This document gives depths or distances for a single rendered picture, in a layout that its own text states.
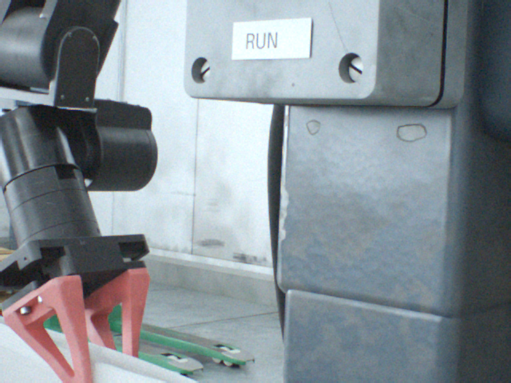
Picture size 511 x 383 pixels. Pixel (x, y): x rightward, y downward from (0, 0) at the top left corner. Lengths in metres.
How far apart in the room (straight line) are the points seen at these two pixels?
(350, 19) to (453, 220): 0.07
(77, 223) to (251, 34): 0.40
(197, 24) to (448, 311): 0.12
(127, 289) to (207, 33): 0.40
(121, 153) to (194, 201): 7.15
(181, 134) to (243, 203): 0.87
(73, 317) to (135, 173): 0.15
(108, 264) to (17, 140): 0.11
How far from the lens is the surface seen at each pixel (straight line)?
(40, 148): 0.70
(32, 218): 0.69
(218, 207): 7.70
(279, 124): 0.37
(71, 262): 0.66
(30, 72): 0.70
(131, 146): 0.75
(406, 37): 0.28
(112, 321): 6.07
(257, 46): 0.29
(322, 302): 0.34
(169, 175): 8.10
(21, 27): 0.71
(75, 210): 0.69
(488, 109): 0.31
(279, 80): 0.29
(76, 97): 0.70
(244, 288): 7.49
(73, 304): 0.65
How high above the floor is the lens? 1.23
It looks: 3 degrees down
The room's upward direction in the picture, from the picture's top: 3 degrees clockwise
